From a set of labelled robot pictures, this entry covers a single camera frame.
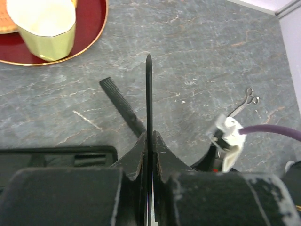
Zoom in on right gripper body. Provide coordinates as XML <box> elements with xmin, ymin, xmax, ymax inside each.
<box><xmin>190</xmin><ymin>143</ymin><xmax>223</xmax><ymax>173</ymax></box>

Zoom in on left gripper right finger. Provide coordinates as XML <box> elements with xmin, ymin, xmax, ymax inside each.
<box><xmin>153</xmin><ymin>132</ymin><xmax>301</xmax><ymax>226</ymax></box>

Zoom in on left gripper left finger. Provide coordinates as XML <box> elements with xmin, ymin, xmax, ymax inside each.
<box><xmin>0</xmin><ymin>134</ymin><xmax>147</xmax><ymax>226</ymax></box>

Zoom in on black comb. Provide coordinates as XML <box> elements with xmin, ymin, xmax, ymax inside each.
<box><xmin>145</xmin><ymin>54</ymin><xmax>153</xmax><ymax>226</ymax></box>
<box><xmin>99</xmin><ymin>77</ymin><xmax>146</xmax><ymax>138</ymax></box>

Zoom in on black tool case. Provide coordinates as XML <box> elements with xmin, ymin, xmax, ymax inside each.
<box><xmin>0</xmin><ymin>146</ymin><xmax>118</xmax><ymax>192</ymax></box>

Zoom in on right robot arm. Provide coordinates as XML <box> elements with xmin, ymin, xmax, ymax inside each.
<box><xmin>190</xmin><ymin>144</ymin><xmax>301</xmax><ymax>214</ymax></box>

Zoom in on silver scissors at back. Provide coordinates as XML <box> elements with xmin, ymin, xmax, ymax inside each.
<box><xmin>228</xmin><ymin>87</ymin><xmax>260</xmax><ymax>118</ymax></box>

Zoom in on red round tray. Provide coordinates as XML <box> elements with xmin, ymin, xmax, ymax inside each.
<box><xmin>0</xmin><ymin>0</ymin><xmax>109</xmax><ymax>66</ymax></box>

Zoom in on pale green cup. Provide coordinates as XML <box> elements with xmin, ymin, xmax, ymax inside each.
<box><xmin>6</xmin><ymin>0</ymin><xmax>76</xmax><ymax>62</ymax></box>

